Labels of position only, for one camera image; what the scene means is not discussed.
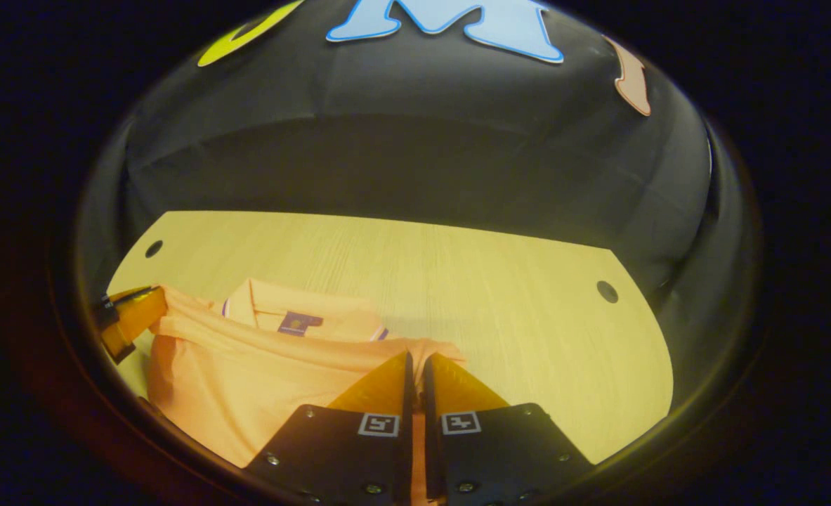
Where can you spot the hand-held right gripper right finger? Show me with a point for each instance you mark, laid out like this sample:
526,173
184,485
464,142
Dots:
485,457

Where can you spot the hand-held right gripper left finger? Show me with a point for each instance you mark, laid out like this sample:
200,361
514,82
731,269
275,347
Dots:
359,457

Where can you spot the orange T-shirt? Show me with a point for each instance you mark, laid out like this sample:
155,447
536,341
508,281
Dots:
246,379

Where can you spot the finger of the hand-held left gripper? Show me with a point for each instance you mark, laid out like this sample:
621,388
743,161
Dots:
134,316

